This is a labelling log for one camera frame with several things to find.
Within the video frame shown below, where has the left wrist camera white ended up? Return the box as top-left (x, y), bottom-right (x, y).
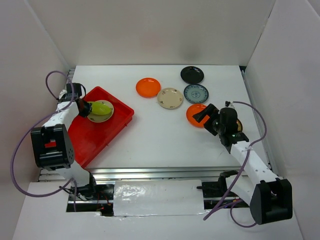
top-left (57, 89), bottom-right (72, 103)

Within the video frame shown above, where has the green plate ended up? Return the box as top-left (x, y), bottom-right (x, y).
top-left (89, 101), bottom-right (112, 116)

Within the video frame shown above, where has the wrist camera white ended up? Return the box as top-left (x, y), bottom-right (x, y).
top-left (224, 101), bottom-right (235, 109)
top-left (57, 89), bottom-right (72, 103)

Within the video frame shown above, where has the yellow brown patterned plate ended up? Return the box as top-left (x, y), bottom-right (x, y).
top-left (236, 119), bottom-right (243, 132)

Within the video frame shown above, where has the beige plate with motifs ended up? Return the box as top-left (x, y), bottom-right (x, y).
top-left (157, 87), bottom-right (184, 110)

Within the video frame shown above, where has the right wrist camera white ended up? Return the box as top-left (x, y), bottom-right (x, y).
top-left (224, 101), bottom-right (235, 109)

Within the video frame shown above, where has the black plate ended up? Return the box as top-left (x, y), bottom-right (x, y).
top-left (180, 66), bottom-right (205, 84)

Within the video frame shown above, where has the orange plate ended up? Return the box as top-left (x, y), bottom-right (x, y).
top-left (186, 103), bottom-right (207, 129)
top-left (135, 77), bottom-right (162, 98)

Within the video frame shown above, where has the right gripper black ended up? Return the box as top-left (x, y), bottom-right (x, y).
top-left (193, 103), bottom-right (225, 136)

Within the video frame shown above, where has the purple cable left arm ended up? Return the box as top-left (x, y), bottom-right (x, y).
top-left (9, 70), bottom-right (78, 212)

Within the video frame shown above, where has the blue white patterned plate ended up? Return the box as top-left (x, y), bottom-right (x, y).
top-left (183, 84), bottom-right (209, 104)

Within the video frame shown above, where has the red plastic bin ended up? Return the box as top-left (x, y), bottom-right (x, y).
top-left (68, 86), bottom-right (135, 168)

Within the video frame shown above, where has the white foil cover sheet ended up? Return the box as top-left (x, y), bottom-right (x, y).
top-left (113, 179), bottom-right (205, 217)

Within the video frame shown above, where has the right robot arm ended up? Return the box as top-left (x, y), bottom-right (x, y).
top-left (192, 101), bottom-right (293, 225)

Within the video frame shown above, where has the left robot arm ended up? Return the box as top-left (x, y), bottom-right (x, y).
top-left (30, 83), bottom-right (99, 200)

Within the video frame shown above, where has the aluminium rail front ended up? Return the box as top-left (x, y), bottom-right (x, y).
top-left (88, 166), bottom-right (240, 182)

